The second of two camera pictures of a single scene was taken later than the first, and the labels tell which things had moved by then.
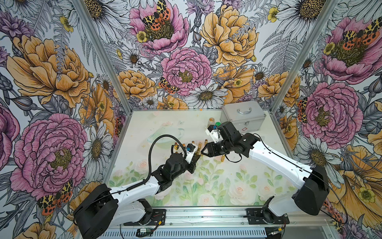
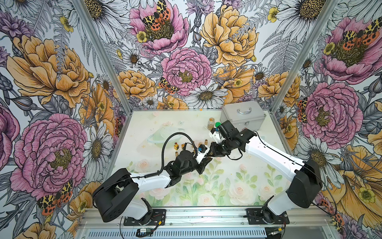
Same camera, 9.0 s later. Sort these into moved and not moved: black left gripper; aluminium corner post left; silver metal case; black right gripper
Moved: black left gripper
Not moved: silver metal case; black right gripper; aluminium corner post left
